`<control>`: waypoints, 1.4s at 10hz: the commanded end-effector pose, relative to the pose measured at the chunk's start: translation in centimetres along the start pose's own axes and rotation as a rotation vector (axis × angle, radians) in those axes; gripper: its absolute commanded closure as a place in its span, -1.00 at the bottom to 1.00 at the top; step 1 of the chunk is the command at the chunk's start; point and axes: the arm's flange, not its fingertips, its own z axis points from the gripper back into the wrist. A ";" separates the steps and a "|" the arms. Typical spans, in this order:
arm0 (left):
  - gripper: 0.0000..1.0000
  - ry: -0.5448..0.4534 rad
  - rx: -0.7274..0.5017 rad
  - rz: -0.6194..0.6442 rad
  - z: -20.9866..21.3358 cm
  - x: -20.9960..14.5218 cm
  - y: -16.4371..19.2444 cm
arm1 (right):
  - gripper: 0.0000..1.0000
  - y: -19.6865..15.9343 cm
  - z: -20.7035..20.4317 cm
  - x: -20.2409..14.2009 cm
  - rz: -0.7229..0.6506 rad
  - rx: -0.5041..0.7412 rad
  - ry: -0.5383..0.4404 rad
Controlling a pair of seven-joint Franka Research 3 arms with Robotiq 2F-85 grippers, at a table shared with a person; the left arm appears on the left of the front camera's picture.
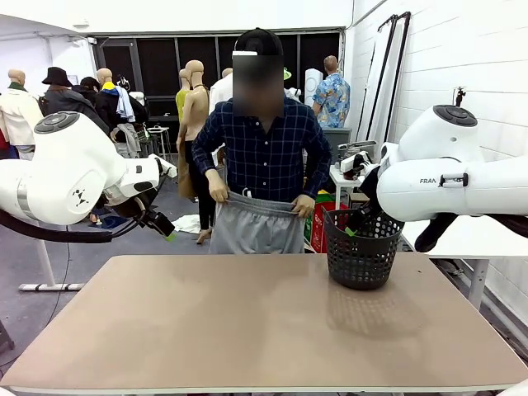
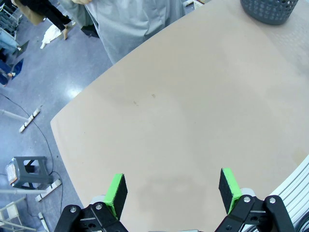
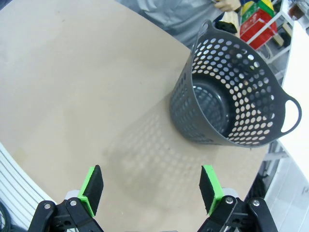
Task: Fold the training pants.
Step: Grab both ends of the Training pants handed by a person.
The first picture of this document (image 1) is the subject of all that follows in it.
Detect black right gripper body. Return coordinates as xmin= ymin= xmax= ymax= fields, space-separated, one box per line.
xmin=352 ymin=164 xmax=387 ymax=230

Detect person's left hand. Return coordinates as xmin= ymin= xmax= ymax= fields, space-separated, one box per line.
xmin=293 ymin=193 xmax=317 ymax=219

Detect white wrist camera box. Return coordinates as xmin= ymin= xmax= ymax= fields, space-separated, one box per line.
xmin=148 ymin=153 xmax=178 ymax=179
xmin=340 ymin=151 xmax=373 ymax=173

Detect mannequin in yellow-green top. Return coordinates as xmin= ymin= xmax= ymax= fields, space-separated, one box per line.
xmin=175 ymin=68 xmax=191 ymax=123

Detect person's right hand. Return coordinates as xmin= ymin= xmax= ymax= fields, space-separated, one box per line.
xmin=205 ymin=168 xmax=231 ymax=203

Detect bare beige mannequin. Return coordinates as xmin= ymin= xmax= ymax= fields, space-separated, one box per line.
xmin=176 ymin=59 xmax=215 ymax=244

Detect person in navy plaid shirt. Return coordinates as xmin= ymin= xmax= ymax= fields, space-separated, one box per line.
xmin=191 ymin=53 xmax=333 ymax=203

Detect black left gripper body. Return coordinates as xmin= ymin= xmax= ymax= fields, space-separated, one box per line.
xmin=139 ymin=209 xmax=176 ymax=238

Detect mannequin in white jacket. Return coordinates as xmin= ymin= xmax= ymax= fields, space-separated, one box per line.
xmin=0 ymin=68 xmax=45 ymax=160

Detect mannequin with yellow scarf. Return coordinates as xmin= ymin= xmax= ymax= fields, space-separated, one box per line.
xmin=95 ymin=68 xmax=149 ymax=125

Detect grey hanging jacket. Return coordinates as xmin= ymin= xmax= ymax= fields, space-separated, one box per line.
xmin=110 ymin=122 xmax=142 ymax=160

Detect black cap with white label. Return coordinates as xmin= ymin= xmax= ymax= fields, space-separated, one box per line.
xmin=232 ymin=27 xmax=285 ymax=57

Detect white side table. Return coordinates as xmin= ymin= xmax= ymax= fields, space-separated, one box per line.
xmin=402 ymin=214 xmax=528 ymax=310

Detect figure with black hat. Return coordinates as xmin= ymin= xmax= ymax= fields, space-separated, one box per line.
xmin=39 ymin=67 xmax=111 ymax=137

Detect person's left forearm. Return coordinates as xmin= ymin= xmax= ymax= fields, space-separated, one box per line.
xmin=303 ymin=156 xmax=333 ymax=199

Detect silver press machine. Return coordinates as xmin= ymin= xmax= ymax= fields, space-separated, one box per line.
xmin=337 ymin=139 xmax=379 ymax=153

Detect grey training pants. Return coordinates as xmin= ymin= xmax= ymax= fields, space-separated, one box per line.
xmin=209 ymin=190 xmax=309 ymax=255

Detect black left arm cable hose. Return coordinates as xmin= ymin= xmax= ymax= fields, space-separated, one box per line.
xmin=0 ymin=208 xmax=144 ymax=244

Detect man in floral shirt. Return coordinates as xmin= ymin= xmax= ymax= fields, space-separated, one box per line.
xmin=311 ymin=55 xmax=351 ymax=129

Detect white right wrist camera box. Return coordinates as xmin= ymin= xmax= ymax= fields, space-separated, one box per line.
xmin=340 ymin=151 xmax=373 ymax=173

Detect black framed leaning panels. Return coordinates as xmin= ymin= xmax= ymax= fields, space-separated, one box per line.
xmin=356 ymin=11 xmax=413 ymax=145

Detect white desk frame leg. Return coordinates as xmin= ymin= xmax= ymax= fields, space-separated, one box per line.
xmin=18 ymin=224 xmax=86 ymax=292

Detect red shopping bag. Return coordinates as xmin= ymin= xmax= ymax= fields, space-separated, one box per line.
xmin=304 ymin=190 xmax=351 ymax=253

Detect black perforated plastic basket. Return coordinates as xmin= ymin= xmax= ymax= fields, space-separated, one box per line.
xmin=322 ymin=205 xmax=406 ymax=290

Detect white cylindrical appliance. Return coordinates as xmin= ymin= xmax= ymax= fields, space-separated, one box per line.
xmin=304 ymin=68 xmax=323 ymax=109

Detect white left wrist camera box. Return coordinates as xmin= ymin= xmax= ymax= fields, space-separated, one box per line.
xmin=148 ymin=153 xmax=178 ymax=179

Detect person's right forearm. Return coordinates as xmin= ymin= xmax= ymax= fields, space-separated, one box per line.
xmin=191 ymin=142 xmax=222 ymax=174

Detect small white table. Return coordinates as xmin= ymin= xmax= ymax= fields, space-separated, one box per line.
xmin=328 ymin=164 xmax=364 ymax=211

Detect grey cabinet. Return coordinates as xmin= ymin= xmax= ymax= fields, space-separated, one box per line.
xmin=322 ymin=127 xmax=352 ymax=163

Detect mannequin in white shirt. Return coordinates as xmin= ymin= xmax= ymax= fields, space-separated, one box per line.
xmin=208 ymin=68 xmax=234 ymax=125

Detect white cloth on floor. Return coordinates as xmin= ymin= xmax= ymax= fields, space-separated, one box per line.
xmin=171 ymin=214 xmax=202 ymax=235

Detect white stool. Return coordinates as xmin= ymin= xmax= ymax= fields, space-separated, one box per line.
xmin=146 ymin=125 xmax=172 ymax=162

